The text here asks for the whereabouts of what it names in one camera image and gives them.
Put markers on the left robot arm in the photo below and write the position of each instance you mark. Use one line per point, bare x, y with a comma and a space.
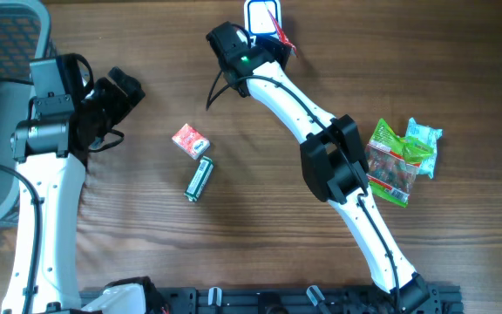
68, 119

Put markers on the green snack bag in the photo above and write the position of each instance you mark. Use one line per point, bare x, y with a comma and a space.
394, 163

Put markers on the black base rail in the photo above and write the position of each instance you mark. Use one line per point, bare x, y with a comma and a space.
433, 298

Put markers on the white barcode scanner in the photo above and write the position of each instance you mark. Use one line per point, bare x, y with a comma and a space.
261, 16

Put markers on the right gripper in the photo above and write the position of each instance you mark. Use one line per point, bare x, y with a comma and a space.
277, 49

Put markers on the red coffee stick sachet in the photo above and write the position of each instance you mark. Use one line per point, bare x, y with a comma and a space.
281, 35

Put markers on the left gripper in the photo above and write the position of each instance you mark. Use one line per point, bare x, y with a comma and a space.
121, 104

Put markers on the green gum pack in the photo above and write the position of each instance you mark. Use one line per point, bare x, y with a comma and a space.
199, 180

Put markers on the red tissue pack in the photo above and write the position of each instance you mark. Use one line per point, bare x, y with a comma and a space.
191, 141

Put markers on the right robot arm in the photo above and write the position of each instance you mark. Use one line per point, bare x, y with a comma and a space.
334, 165

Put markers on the teal tissue pack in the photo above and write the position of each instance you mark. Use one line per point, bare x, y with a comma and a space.
429, 136

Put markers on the grey black mesh basket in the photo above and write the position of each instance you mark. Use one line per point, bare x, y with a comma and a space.
25, 34

